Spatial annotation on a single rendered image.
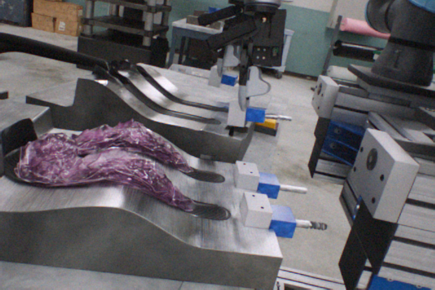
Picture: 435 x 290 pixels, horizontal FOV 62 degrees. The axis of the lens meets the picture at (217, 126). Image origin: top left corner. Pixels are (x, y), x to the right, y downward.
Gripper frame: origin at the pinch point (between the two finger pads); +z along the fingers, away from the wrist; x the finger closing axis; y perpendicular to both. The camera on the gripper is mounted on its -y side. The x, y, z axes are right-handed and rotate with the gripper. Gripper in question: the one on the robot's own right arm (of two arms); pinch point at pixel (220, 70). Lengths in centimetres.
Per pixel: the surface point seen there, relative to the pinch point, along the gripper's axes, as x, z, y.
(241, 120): -31.7, 3.3, 12.8
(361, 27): 518, -20, 102
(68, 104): -34.5, 9.0, -25.6
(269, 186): -47, 9, 22
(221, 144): -36.1, 7.9, 10.5
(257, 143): -10.9, 15.1, 16.1
